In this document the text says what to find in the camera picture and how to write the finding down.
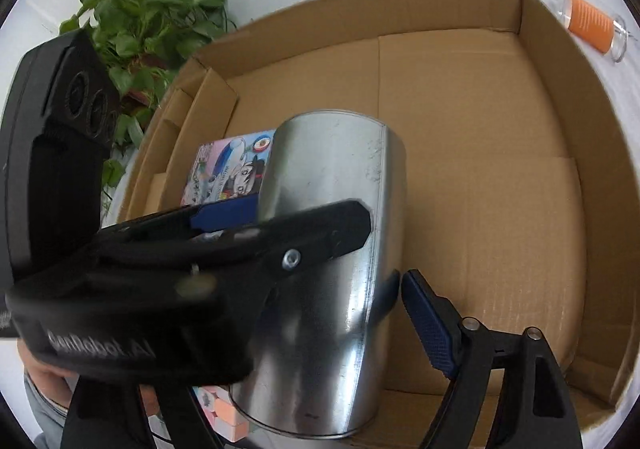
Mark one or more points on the person's left forearm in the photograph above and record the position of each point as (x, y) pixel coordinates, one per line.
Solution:
(45, 379)

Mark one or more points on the silver metal can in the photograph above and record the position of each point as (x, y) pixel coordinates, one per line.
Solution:
(330, 169)

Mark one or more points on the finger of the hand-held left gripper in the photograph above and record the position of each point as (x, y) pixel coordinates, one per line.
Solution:
(225, 213)
(320, 234)

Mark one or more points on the green potted plant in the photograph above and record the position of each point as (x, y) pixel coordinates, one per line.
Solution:
(150, 4)

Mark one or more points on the cartoon printed flat box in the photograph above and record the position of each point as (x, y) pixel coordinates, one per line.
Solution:
(230, 169)

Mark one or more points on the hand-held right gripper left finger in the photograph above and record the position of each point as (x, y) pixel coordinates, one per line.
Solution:
(95, 411)

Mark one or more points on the pastel puzzle cube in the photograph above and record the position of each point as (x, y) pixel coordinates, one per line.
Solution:
(227, 416)

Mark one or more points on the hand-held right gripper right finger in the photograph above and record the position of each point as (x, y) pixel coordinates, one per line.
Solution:
(430, 324)

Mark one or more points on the clear cup with orange label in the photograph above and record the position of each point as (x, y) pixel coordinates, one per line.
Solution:
(592, 24)

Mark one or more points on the brown cardboard box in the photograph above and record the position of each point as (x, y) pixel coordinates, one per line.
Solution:
(475, 154)

